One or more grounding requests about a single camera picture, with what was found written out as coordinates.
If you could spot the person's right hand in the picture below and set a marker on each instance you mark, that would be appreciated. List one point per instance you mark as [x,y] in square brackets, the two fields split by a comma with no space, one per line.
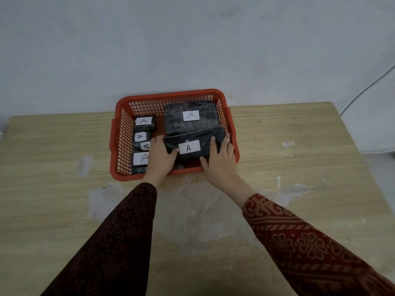
[222,166]

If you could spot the person's left forearm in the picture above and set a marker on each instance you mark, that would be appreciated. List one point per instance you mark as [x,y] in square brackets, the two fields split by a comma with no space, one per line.
[120,240]

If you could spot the red plastic mesh basket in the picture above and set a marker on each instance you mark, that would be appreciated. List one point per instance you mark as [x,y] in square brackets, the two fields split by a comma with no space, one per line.
[121,107]

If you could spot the person's right thumb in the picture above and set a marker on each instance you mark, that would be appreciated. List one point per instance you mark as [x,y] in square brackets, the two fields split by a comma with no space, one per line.
[205,163]

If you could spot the small black wrapped labelled package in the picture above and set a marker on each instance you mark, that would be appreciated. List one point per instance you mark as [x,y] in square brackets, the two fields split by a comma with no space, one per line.
[144,121]
[142,145]
[139,158]
[140,136]
[139,170]

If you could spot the person's left hand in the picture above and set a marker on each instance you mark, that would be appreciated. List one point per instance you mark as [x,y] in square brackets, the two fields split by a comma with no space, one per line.
[159,161]

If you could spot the large black labelled package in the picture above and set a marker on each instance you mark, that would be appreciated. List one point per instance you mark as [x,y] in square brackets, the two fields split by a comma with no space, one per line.
[176,118]
[200,139]

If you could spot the person's right forearm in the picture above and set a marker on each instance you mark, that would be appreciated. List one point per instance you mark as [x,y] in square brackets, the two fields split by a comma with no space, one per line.
[296,243]

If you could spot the person's right middle finger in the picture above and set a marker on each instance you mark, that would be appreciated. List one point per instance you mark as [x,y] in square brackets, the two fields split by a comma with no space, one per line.
[226,141]

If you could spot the person's left thumb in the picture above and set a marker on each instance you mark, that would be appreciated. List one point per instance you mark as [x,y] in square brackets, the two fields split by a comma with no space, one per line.
[174,154]

